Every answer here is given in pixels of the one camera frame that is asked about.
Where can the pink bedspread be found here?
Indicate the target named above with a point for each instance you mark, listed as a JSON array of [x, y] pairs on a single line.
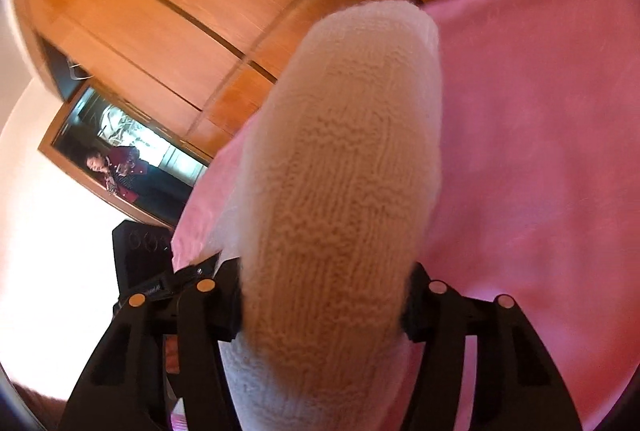
[[540, 161]]

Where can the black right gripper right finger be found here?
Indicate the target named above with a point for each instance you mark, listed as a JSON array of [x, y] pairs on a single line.
[[517, 385]]

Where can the black speaker box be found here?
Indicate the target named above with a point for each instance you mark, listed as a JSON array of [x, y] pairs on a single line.
[[141, 252]]

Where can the white knitted sweater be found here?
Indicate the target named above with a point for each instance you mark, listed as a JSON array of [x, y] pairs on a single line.
[[339, 176]]

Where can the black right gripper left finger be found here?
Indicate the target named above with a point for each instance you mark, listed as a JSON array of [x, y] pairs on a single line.
[[123, 386]]

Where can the wooden framed mirror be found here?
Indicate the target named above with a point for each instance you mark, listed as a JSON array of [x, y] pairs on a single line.
[[120, 159]]

